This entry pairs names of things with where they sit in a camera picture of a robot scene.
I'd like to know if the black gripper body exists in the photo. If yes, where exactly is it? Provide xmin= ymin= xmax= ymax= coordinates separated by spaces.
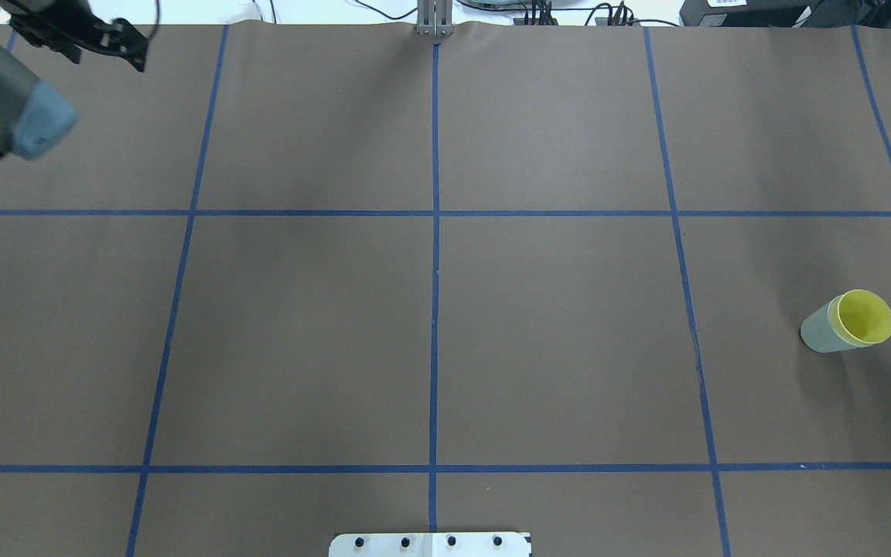
xmin=9 ymin=1 xmax=109 ymax=54

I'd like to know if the yellow plastic cup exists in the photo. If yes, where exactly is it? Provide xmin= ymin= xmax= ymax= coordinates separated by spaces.
xmin=831 ymin=289 xmax=891 ymax=347

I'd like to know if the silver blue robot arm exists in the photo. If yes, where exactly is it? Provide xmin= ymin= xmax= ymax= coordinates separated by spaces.
xmin=0 ymin=1 xmax=158 ymax=161

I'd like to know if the green plastic cup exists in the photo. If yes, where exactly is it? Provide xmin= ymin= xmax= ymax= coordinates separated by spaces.
xmin=799 ymin=296 xmax=871 ymax=354

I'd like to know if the aluminium frame post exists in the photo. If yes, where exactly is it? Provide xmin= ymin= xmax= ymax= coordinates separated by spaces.
xmin=415 ymin=0 xmax=455 ymax=38

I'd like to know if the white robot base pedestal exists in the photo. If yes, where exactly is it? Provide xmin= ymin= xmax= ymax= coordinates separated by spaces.
xmin=328 ymin=531 xmax=534 ymax=556

